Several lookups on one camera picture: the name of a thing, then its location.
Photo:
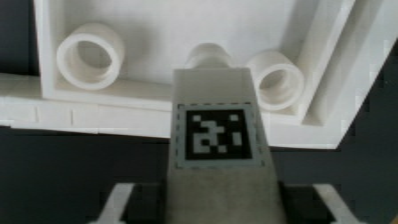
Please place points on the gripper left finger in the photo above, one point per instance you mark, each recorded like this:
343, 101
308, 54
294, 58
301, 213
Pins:
114, 207

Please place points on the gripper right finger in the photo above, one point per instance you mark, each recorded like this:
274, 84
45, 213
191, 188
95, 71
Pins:
336, 205

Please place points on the white square table top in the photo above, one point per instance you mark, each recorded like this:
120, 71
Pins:
114, 43

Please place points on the white U-shaped obstacle fence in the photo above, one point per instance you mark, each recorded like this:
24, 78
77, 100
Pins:
33, 112

